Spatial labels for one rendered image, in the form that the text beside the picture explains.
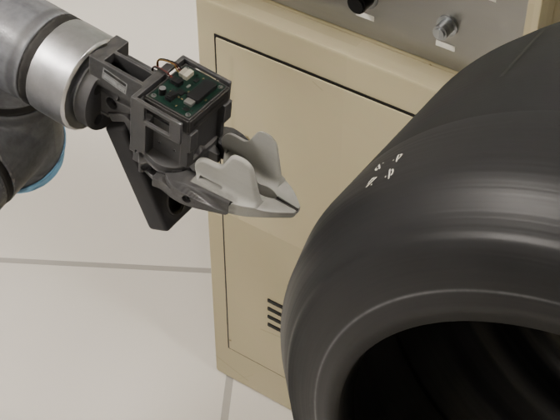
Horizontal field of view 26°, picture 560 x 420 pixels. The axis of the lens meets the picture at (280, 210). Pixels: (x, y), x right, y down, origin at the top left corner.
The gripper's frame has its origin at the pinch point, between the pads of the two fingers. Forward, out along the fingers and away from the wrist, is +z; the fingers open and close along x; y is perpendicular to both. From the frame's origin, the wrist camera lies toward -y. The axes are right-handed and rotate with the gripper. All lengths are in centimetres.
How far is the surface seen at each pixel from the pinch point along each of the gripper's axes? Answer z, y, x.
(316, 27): -33, -37, 64
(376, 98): -20, -41, 61
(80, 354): -68, -132, 48
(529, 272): 23.3, 20.6, -11.6
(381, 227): 12.7, 15.4, -9.7
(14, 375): -75, -133, 37
